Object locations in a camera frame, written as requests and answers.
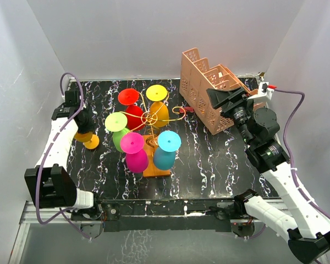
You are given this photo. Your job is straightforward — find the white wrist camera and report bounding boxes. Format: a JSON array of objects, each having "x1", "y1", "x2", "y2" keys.
[
  {"x1": 248, "y1": 81, "x2": 277, "y2": 104},
  {"x1": 64, "y1": 89, "x2": 81, "y2": 107}
]

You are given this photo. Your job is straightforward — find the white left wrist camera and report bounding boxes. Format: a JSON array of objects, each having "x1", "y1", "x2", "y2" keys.
[{"x1": 64, "y1": 89, "x2": 81, "y2": 107}]

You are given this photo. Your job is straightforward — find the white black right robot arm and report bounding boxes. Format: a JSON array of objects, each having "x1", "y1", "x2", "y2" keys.
[{"x1": 206, "y1": 82, "x2": 330, "y2": 263}]

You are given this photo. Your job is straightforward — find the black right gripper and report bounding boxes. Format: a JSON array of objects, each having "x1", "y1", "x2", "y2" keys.
[{"x1": 206, "y1": 87, "x2": 254, "y2": 145}]

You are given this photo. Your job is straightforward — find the small red object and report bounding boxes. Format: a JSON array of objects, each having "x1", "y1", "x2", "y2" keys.
[{"x1": 184, "y1": 107, "x2": 194, "y2": 113}]

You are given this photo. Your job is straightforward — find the blue wine glass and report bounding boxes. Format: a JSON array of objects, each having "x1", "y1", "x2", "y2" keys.
[{"x1": 157, "y1": 130, "x2": 182, "y2": 169}]

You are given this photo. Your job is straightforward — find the yellow-base orange wine glass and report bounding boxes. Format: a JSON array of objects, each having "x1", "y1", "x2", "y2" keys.
[{"x1": 146, "y1": 85, "x2": 169, "y2": 128}]

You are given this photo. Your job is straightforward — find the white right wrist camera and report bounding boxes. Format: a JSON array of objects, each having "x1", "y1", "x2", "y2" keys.
[{"x1": 248, "y1": 81, "x2": 277, "y2": 104}]

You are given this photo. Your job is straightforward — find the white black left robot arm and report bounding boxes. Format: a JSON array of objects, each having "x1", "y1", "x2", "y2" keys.
[{"x1": 24, "y1": 89, "x2": 103, "y2": 219}]

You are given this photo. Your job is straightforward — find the orange wooden rack base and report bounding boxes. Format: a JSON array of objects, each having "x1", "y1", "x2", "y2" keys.
[{"x1": 142, "y1": 135, "x2": 171, "y2": 178}]

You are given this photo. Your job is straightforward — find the black metal base frame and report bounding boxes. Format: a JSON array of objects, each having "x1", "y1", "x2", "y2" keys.
[{"x1": 19, "y1": 196, "x2": 292, "y2": 241}]

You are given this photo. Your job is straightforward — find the red wine glass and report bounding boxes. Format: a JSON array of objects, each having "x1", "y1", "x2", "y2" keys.
[{"x1": 118, "y1": 88, "x2": 145, "y2": 130}]

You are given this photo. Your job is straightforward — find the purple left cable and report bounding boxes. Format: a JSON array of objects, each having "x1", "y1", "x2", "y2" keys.
[{"x1": 35, "y1": 72, "x2": 86, "y2": 240}]

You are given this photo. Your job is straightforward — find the gold wire glass rack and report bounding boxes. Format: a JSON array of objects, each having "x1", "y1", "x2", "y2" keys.
[{"x1": 123, "y1": 92, "x2": 186, "y2": 145}]

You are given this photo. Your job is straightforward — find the magenta wine glass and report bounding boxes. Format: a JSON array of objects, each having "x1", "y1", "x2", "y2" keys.
[{"x1": 120, "y1": 132, "x2": 149, "y2": 173}]

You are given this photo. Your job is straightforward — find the pink plastic file organizer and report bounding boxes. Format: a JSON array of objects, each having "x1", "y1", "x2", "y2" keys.
[{"x1": 179, "y1": 48, "x2": 258, "y2": 135}]

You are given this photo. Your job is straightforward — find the green wine glass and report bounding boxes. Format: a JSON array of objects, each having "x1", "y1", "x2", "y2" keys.
[{"x1": 104, "y1": 112, "x2": 130, "y2": 152}]

